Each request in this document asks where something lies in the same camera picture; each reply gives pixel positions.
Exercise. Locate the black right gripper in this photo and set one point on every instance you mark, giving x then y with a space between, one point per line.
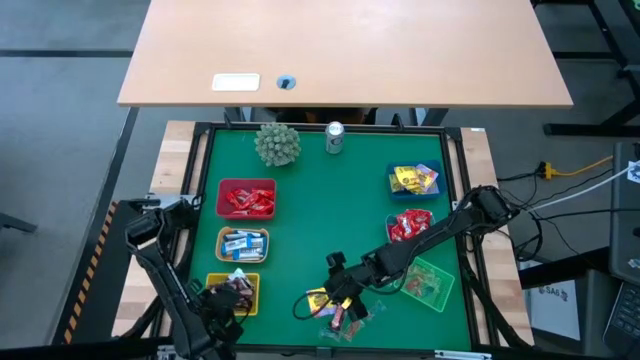
355 280

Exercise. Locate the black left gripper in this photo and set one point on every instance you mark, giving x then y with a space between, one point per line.
217 317

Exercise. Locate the red KitKat candy bar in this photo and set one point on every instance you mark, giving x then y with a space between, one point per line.
265 193
239 205
257 204
252 194
267 208
235 196

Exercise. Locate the yellow Sour Patch candy pack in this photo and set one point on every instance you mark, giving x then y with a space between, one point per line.
396 185
405 175
419 186
317 302
426 175

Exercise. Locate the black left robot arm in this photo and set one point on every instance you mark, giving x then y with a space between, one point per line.
165 280

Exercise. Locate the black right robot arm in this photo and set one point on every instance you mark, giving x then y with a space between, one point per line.
440 230

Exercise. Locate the white PayDay candy bar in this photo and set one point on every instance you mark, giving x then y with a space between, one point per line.
237 274

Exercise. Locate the red candy in clear wrapper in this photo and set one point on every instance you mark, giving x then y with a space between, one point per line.
352 330

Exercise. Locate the teal candy in clear wrapper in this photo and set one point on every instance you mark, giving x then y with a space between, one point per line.
376 309
327 334

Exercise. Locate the yellow tape tag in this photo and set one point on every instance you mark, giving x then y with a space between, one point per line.
346 303

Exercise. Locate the yellow plastic basket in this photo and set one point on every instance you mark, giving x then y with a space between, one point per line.
212 278

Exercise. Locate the orange plastic bin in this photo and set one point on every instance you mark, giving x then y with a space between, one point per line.
218 247

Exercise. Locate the green plastic basket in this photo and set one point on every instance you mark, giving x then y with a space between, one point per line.
440 295

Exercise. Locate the light teal plastic bin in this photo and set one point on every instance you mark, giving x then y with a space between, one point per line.
388 220

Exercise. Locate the red plastic bin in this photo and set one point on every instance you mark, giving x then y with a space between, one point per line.
222 185

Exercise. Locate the black floor plate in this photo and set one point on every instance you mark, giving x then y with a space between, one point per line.
100 310

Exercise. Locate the dark blue plastic bin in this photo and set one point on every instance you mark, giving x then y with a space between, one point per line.
390 167

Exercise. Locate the yellow black hazard tape strip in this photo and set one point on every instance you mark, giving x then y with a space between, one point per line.
87 272

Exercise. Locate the artificial green plant in pot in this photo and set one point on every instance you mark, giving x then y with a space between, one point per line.
277 145

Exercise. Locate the white red soda can box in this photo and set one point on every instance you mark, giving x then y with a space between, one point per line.
334 137

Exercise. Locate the black desk leg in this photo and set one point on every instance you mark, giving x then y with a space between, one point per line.
432 116
235 115

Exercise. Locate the white rectangular desk plate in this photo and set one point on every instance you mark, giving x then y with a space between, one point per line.
235 82

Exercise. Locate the light wooden desk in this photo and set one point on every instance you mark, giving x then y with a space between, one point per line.
350 50

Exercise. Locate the grey equipment cabinet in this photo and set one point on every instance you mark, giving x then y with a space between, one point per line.
625 225

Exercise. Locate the silver metal bracket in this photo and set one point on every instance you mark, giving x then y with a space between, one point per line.
462 355

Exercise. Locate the black metal table frame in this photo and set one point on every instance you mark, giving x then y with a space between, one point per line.
400 128

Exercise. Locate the black desk frame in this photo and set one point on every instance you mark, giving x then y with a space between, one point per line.
590 129

